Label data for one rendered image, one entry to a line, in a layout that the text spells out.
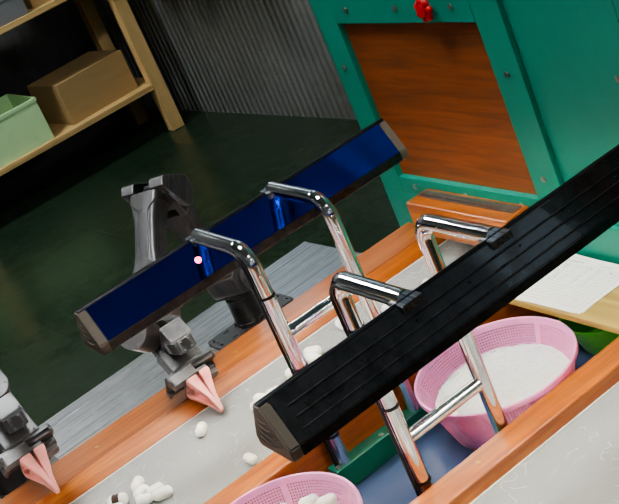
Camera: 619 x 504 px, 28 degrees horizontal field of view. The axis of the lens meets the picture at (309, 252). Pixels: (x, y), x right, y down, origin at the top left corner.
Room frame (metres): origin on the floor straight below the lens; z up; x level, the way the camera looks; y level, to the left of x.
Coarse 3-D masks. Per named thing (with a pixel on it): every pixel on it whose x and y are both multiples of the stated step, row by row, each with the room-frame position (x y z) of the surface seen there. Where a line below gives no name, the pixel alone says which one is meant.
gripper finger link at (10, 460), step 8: (16, 448) 1.87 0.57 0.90; (24, 448) 1.87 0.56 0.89; (32, 448) 1.87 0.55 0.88; (40, 448) 1.87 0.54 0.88; (8, 456) 1.86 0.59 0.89; (16, 456) 1.86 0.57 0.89; (40, 456) 1.86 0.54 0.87; (8, 464) 1.85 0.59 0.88; (16, 464) 1.86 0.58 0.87; (40, 464) 1.88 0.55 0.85; (48, 464) 1.85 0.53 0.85; (48, 472) 1.85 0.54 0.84
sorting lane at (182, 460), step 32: (448, 256) 2.21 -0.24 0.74; (256, 384) 2.04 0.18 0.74; (224, 416) 1.98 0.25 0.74; (160, 448) 1.96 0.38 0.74; (192, 448) 1.91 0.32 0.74; (224, 448) 1.87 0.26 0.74; (256, 448) 1.82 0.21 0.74; (128, 480) 1.90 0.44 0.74; (160, 480) 1.86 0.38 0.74; (192, 480) 1.81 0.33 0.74; (224, 480) 1.77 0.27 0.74
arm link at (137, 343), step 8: (176, 312) 2.11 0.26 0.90; (152, 328) 2.04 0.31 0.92; (136, 336) 2.02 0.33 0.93; (144, 336) 2.01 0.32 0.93; (152, 336) 2.03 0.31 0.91; (128, 344) 2.02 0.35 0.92; (136, 344) 2.01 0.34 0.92; (144, 344) 2.01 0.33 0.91; (152, 344) 2.03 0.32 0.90; (160, 344) 2.05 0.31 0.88; (144, 352) 2.05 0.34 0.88
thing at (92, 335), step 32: (384, 128) 2.01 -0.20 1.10; (320, 160) 1.96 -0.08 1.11; (352, 160) 1.96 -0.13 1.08; (384, 160) 1.97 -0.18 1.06; (352, 192) 1.94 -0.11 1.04; (224, 224) 1.87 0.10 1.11; (256, 224) 1.88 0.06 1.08; (288, 224) 1.88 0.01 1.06; (192, 256) 1.83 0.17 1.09; (224, 256) 1.84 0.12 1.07; (128, 288) 1.79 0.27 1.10; (160, 288) 1.80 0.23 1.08; (192, 288) 1.80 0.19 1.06; (96, 320) 1.76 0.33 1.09; (128, 320) 1.76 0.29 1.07
